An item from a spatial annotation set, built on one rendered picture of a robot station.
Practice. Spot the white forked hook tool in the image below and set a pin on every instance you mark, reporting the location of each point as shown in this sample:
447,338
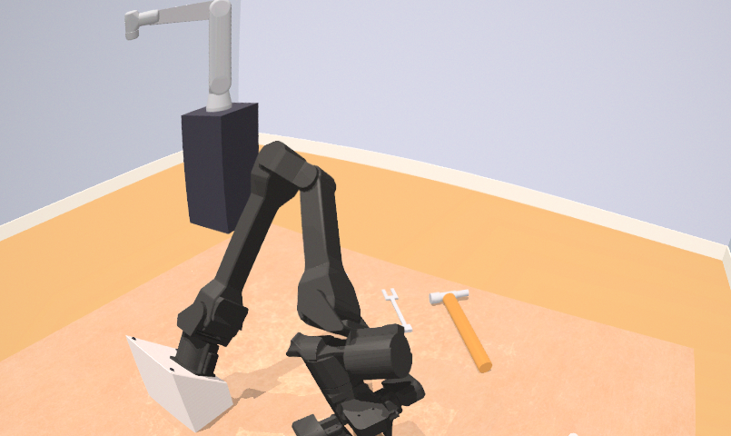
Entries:
408,327

